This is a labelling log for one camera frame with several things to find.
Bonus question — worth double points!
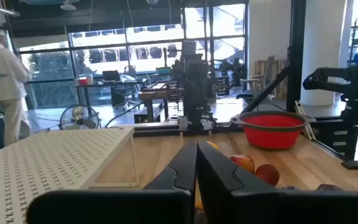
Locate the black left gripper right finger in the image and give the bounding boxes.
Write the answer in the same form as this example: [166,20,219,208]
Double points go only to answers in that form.
[196,141,358,224]

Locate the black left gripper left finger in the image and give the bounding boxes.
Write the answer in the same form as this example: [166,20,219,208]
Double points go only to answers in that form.
[25,141,198,224]

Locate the red pomegranate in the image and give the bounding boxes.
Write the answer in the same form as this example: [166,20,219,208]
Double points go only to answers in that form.
[254,164,281,187]

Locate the red collapsible bowl grey rim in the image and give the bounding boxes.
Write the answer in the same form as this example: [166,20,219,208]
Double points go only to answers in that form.
[230,110,317,151]

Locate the dark purple fruit bottom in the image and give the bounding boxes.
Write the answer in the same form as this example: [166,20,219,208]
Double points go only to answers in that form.
[314,184,345,192]

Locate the wooden workbench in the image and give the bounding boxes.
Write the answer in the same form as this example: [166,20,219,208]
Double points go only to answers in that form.
[137,81,186,123]

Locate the grey office chair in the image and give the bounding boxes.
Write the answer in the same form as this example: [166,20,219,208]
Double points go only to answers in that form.
[237,55,277,104]

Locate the black laptop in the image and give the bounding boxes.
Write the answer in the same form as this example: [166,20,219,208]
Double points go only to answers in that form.
[101,70,121,83]

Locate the black background desk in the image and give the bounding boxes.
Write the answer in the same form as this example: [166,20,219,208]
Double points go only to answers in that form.
[73,79,147,116]

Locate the white leaning strips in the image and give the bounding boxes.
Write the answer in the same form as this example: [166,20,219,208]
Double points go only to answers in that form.
[293,99,317,141]

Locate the floor fan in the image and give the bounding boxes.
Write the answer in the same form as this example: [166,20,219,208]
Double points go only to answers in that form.
[58,104,101,131]

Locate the black drawer cabinet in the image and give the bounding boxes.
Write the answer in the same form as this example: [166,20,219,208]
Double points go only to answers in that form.
[309,117,358,161]

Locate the white perforated shelf riser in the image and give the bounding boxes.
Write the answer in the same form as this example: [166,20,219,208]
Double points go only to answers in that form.
[0,126,140,224]

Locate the white pendant lamp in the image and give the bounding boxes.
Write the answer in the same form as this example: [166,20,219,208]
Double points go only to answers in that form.
[60,0,78,12]

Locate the person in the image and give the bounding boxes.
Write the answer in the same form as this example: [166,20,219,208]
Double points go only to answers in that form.
[0,24,32,147]

